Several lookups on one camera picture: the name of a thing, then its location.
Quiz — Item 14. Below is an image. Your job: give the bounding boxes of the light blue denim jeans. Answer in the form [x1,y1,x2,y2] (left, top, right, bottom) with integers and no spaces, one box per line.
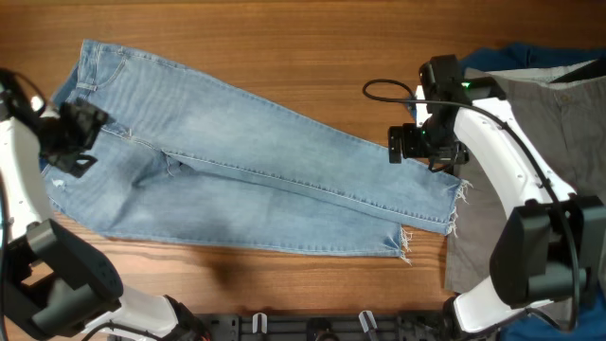
[42,40,466,258]

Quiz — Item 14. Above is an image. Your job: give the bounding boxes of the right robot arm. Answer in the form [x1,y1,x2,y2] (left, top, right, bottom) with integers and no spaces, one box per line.
[388,55,605,340]

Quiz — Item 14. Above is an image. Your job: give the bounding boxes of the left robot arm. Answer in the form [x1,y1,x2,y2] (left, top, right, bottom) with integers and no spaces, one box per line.
[1,69,211,340]

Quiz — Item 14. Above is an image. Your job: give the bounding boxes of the grey trousers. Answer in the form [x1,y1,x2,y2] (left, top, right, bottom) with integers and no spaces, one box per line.
[445,66,605,293]

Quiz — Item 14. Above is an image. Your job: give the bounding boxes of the dark blue t-shirt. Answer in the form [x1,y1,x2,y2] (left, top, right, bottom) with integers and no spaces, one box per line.
[454,44,605,333]

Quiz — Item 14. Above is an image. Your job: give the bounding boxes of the right black cable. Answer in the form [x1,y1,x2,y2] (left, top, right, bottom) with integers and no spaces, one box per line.
[362,78,581,332]

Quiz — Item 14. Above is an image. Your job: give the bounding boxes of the right grey rail clip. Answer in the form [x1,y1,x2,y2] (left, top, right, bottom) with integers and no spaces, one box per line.
[358,310,379,341]

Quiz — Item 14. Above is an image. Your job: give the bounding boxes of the grey rail clip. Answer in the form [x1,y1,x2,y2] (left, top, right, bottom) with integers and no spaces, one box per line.
[358,310,379,341]
[252,313,268,335]

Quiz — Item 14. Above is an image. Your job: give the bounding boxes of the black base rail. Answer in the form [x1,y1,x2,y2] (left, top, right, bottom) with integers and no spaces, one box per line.
[199,311,445,341]

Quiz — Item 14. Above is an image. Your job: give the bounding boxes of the left grey rail clip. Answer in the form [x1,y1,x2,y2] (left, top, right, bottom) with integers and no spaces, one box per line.
[252,313,268,335]

